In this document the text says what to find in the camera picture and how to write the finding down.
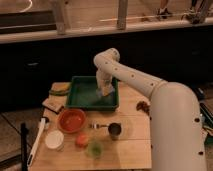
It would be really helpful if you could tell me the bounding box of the blue sponge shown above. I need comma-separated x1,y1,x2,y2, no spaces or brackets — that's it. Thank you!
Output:
96,89,104,98

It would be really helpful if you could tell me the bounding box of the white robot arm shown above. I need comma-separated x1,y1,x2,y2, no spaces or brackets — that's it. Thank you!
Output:
94,48,207,171

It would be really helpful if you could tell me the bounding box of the green plastic tray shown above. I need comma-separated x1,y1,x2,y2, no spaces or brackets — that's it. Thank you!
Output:
66,76,119,111

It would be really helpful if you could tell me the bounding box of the dark red dried fruit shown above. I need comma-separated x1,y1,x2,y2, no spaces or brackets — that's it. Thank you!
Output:
136,101,150,114

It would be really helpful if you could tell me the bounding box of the metal measuring cup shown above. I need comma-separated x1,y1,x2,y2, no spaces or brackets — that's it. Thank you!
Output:
89,123,122,140

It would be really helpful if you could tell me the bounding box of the orange bowl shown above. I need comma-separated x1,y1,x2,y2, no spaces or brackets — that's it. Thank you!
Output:
57,108,86,134

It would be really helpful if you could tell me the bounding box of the small wooden block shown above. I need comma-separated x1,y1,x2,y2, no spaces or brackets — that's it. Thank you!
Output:
42,98,63,113

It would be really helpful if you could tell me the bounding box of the orange fruit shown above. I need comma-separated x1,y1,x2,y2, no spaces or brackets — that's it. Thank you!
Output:
75,133,89,148

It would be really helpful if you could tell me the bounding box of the green cup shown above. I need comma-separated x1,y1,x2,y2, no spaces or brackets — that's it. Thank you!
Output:
86,140,103,158

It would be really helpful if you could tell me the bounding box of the black pole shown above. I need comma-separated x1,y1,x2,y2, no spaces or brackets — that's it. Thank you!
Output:
21,123,28,171

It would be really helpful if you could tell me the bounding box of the green bin with items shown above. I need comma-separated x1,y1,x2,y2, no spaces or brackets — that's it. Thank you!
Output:
200,103,213,144

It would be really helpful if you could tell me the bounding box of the white handled tool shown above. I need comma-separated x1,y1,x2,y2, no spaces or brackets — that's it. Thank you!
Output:
27,117,49,167

